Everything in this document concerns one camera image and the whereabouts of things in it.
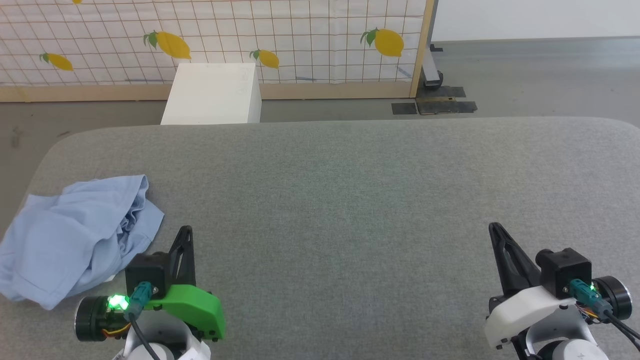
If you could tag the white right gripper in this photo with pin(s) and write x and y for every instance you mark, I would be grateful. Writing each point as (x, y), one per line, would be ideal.
(525, 310)

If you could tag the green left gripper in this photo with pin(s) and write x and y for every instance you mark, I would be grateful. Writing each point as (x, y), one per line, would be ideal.
(192, 305)

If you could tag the light blue cloth garment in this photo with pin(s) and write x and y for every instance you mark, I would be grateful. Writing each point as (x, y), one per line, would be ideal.
(60, 235)

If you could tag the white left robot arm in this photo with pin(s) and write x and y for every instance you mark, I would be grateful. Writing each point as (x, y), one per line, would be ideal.
(165, 340)

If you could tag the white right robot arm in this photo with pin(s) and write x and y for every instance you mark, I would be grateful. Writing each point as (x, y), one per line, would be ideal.
(565, 345)

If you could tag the white box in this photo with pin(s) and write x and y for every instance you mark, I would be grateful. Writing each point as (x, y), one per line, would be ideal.
(215, 95)

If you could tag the large black floor tape patch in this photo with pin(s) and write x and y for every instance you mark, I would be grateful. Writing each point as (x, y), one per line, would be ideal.
(447, 106)

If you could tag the dark floor tape strip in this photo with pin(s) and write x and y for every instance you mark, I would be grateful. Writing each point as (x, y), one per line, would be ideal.
(450, 91)

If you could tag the small black floor tape patch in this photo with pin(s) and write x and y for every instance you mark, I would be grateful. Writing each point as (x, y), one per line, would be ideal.
(404, 108)

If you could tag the grey metal stand foot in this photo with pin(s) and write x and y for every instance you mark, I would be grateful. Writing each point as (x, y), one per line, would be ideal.
(430, 72)

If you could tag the lemon print partition screen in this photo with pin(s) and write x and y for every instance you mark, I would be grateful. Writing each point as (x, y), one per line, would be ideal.
(310, 30)

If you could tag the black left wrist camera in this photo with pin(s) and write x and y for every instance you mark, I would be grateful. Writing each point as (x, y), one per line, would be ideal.
(145, 272)

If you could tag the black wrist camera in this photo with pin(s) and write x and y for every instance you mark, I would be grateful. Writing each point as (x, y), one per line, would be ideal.
(565, 270)
(145, 272)

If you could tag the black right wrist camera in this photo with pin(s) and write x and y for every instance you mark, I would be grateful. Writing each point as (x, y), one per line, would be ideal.
(565, 270)

